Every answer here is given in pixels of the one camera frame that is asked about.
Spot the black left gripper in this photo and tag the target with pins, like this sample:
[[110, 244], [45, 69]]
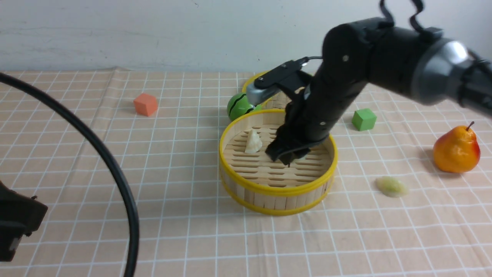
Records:
[[19, 216]]

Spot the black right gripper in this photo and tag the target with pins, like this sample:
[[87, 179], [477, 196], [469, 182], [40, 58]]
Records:
[[310, 120]]

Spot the green dumpling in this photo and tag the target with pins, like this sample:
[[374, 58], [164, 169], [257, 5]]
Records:
[[391, 187]]

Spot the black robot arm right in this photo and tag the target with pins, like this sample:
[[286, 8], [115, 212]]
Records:
[[419, 64]]

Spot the bamboo steamer tray yellow rim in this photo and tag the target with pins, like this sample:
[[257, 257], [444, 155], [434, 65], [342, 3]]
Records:
[[267, 187]]

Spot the woven bamboo steamer lid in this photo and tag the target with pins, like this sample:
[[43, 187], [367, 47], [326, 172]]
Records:
[[293, 107]]

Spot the green toy watermelon ball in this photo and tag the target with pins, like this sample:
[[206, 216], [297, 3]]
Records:
[[239, 105]]

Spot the green foam cube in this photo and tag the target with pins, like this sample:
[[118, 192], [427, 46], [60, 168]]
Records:
[[364, 119]]

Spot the orange foam cube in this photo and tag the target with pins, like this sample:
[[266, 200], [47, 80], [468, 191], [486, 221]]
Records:
[[145, 104]]

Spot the orange yellow toy pear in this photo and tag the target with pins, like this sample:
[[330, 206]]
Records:
[[458, 150]]

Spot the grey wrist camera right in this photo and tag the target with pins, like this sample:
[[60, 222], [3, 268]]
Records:
[[287, 78]]

